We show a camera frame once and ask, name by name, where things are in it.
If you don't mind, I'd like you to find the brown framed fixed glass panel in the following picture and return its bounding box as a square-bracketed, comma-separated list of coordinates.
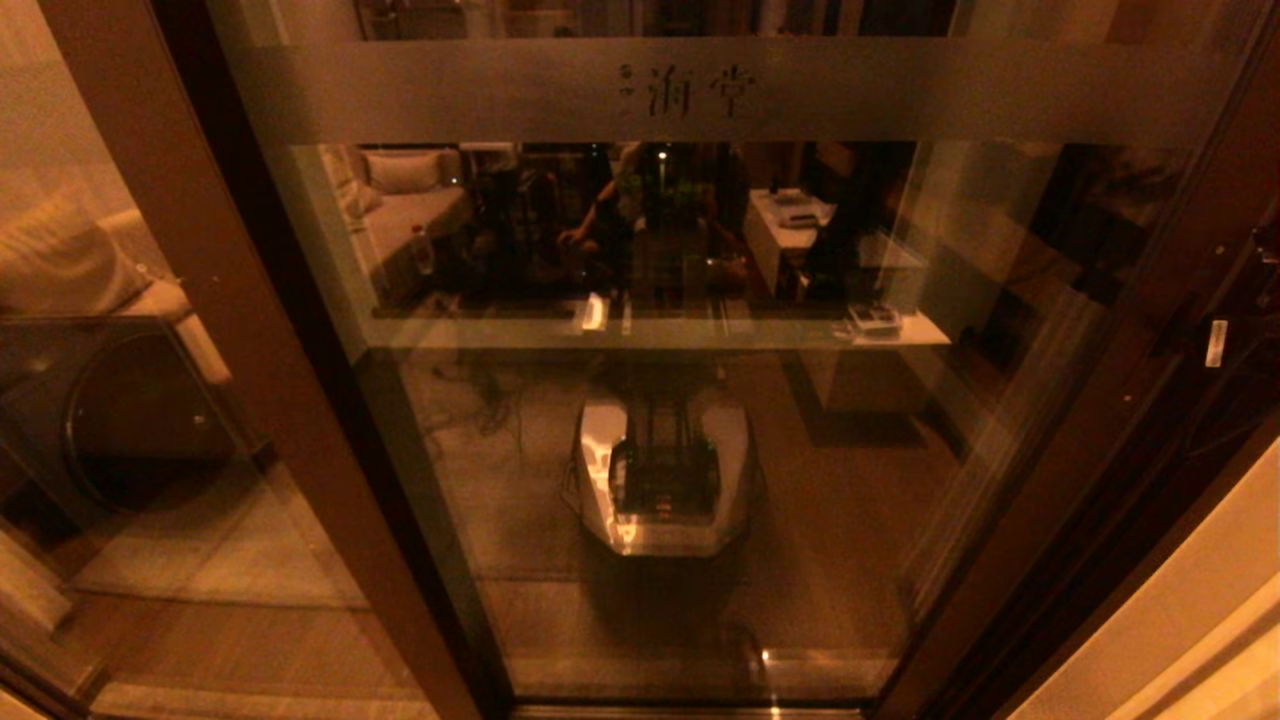
[0, 0, 516, 720]

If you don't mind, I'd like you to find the dark brown door jamb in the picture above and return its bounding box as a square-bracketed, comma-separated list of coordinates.
[935, 200, 1280, 720]

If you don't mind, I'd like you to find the brown framed sliding glass door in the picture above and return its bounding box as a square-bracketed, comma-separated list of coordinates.
[205, 0, 1280, 719]

